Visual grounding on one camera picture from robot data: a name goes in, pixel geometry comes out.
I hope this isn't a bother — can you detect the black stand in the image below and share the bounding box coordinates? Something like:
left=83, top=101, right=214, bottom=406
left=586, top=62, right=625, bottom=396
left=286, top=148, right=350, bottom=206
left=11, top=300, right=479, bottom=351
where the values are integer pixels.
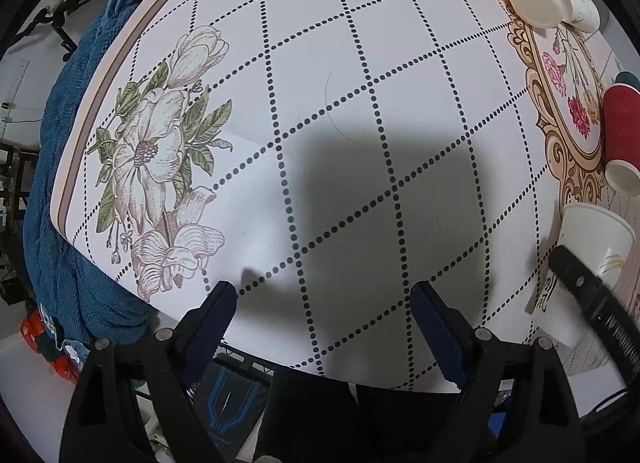
left=12, top=0, right=108, bottom=64

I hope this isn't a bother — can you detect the small white paper cup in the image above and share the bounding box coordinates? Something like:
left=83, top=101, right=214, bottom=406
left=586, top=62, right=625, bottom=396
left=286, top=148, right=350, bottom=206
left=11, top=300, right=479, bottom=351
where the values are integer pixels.
left=559, top=0, right=601, bottom=34

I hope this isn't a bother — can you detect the white printed paper cup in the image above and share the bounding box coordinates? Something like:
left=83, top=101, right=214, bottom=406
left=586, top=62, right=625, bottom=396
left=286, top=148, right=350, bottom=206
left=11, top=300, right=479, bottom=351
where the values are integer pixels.
left=525, top=202, right=636, bottom=348

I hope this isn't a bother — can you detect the black cable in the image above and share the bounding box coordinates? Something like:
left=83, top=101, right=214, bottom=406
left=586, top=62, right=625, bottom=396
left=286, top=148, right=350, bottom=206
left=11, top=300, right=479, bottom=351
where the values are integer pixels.
left=579, top=383, right=640, bottom=426

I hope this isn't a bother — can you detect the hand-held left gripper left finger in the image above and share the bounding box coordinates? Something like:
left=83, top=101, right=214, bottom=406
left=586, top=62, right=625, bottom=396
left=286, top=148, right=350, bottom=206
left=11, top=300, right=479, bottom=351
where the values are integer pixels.
left=59, top=281, right=239, bottom=463

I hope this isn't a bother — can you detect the gold ornate floral cloth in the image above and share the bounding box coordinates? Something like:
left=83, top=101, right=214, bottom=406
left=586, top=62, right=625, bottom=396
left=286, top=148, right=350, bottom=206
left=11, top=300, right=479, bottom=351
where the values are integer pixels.
left=506, top=13, right=640, bottom=374

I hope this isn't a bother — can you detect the blue textured cloth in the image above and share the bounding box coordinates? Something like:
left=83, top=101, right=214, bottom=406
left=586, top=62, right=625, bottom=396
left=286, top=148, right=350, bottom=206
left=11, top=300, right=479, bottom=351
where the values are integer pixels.
left=22, top=0, right=168, bottom=366

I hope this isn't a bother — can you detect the metal rack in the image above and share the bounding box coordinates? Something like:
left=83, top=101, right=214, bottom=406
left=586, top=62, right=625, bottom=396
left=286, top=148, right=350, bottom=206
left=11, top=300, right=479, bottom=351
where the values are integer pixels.
left=0, top=140, right=43, bottom=306

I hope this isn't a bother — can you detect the white floral tablecloth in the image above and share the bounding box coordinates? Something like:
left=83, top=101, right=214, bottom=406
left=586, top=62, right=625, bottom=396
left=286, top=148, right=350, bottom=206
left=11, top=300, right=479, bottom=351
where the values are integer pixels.
left=51, top=0, right=566, bottom=392

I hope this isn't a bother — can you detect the black box with blue pattern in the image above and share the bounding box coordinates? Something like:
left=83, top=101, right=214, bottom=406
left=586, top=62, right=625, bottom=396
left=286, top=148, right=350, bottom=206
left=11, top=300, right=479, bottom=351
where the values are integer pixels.
left=192, top=360, right=273, bottom=446

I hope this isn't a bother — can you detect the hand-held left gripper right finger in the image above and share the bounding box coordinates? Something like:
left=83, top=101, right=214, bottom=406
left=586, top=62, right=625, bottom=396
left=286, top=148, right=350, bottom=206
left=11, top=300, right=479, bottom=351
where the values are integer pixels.
left=410, top=281, right=587, bottom=463

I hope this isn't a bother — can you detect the red plastic bag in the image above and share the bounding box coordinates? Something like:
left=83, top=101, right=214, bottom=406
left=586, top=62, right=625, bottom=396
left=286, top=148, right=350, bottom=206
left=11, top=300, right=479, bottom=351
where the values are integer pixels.
left=20, top=312, right=81, bottom=385

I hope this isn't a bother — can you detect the red ribbed paper cup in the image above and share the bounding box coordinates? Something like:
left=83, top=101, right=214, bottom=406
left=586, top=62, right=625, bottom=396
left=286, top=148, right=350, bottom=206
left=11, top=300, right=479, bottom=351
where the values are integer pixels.
left=601, top=84, right=640, bottom=192

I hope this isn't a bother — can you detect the dark teal paper cup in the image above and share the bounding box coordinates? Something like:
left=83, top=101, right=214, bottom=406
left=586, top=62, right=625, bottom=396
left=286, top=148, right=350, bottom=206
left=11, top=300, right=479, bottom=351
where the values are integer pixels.
left=614, top=71, right=640, bottom=94

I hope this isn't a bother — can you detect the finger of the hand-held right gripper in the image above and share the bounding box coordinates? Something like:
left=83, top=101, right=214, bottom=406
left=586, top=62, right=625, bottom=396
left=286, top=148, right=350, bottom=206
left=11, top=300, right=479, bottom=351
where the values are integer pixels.
left=549, top=245, right=640, bottom=394

